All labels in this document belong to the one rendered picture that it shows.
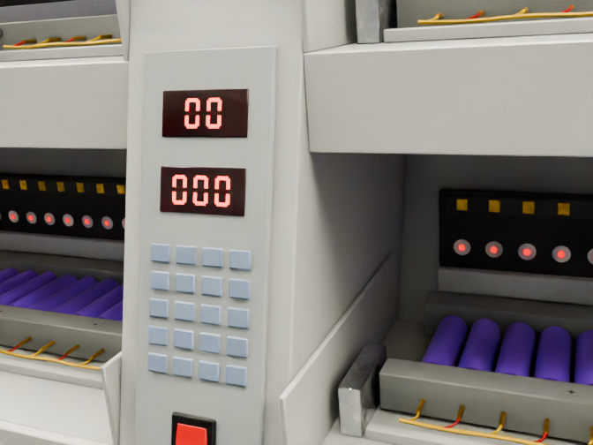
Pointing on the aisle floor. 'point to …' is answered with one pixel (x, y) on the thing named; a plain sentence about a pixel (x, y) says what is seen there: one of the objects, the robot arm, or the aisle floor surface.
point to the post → (285, 29)
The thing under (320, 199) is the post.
